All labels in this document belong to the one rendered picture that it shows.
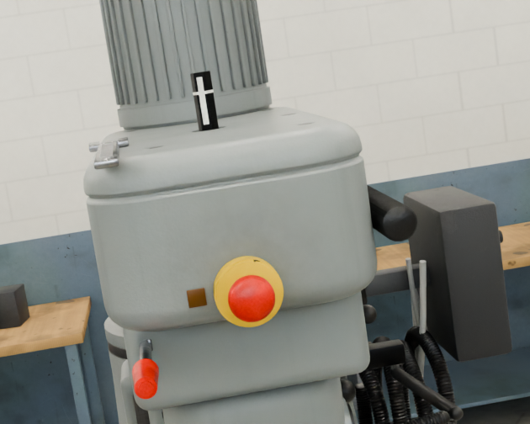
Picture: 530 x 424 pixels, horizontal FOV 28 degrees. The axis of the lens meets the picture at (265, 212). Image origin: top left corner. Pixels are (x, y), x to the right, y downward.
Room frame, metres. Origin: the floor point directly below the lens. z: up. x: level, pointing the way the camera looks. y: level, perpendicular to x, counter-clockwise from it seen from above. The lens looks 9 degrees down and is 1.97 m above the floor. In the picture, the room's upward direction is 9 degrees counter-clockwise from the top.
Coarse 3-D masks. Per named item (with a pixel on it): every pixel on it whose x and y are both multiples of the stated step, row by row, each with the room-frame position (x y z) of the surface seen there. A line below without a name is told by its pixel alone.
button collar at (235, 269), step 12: (228, 264) 0.90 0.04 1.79; (240, 264) 0.89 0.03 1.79; (252, 264) 0.89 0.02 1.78; (264, 264) 0.89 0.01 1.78; (216, 276) 0.90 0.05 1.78; (228, 276) 0.89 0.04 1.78; (240, 276) 0.89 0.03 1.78; (264, 276) 0.89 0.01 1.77; (276, 276) 0.89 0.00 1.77; (216, 288) 0.89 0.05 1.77; (228, 288) 0.89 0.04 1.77; (276, 288) 0.89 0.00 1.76; (216, 300) 0.89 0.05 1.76; (276, 300) 0.89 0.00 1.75; (228, 312) 0.89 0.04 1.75; (276, 312) 0.89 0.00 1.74; (240, 324) 0.89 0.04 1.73; (252, 324) 0.89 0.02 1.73
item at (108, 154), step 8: (96, 144) 1.05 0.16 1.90; (104, 144) 1.03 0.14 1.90; (112, 144) 1.01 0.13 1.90; (120, 144) 1.04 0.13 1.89; (128, 144) 1.05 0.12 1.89; (104, 152) 0.92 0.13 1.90; (112, 152) 0.90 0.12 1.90; (96, 160) 0.85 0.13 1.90; (104, 160) 0.84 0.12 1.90; (112, 160) 0.84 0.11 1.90; (96, 168) 0.84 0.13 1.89
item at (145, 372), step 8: (144, 344) 0.98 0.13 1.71; (144, 352) 0.95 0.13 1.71; (144, 360) 0.90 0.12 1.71; (136, 368) 0.89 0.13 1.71; (144, 368) 0.88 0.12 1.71; (152, 368) 0.89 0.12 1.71; (136, 376) 0.87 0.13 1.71; (144, 376) 0.86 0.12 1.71; (152, 376) 0.87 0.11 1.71; (136, 384) 0.86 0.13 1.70; (144, 384) 0.86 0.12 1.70; (152, 384) 0.86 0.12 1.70; (136, 392) 0.86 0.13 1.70; (144, 392) 0.86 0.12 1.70; (152, 392) 0.86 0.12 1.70
